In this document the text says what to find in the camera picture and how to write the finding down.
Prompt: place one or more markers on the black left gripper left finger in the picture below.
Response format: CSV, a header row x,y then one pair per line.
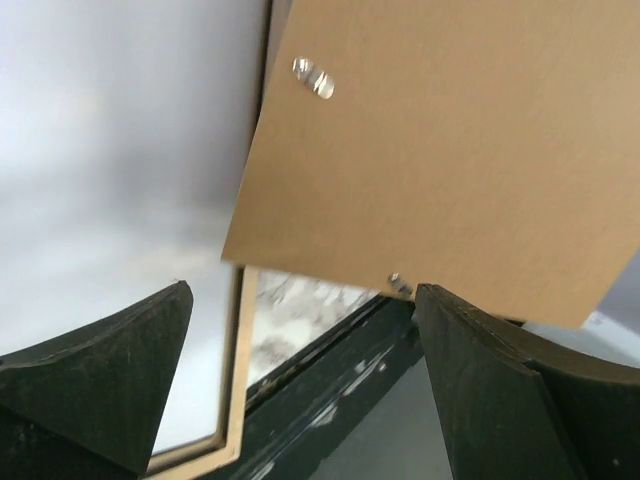
x,y
88,404

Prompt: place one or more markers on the wooden picture frame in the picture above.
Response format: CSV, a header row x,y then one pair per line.
x,y
240,350

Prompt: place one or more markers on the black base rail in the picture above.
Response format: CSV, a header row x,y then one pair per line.
x,y
297,415

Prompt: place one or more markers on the brown cardboard backing board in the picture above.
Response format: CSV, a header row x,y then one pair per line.
x,y
489,147

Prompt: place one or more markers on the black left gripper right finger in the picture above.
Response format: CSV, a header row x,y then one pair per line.
x,y
514,405

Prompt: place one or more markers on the red sunset photo print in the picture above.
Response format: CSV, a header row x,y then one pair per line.
x,y
125,127

